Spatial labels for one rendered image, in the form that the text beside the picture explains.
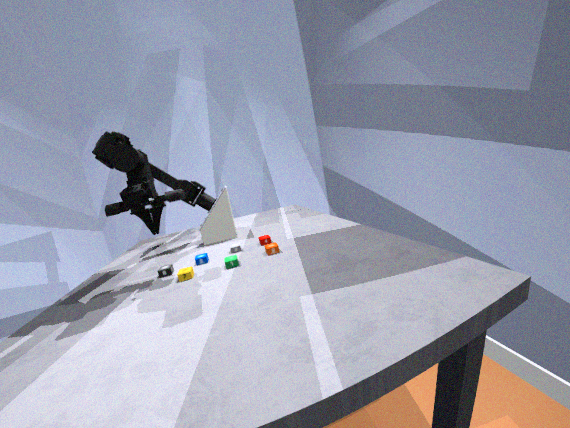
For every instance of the red block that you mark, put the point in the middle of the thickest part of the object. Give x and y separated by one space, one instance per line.
265 240

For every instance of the orange block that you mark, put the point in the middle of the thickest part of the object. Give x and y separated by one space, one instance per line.
271 249

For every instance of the yellow block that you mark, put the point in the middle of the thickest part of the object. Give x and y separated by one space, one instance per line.
185 274

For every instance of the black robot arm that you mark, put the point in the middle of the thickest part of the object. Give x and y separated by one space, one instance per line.
115 151

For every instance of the blue block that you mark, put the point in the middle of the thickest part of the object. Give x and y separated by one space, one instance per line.
202 259

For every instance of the green block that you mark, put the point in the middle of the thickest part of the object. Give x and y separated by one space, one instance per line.
231 261

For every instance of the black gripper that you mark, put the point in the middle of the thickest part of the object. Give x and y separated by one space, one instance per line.
139 210

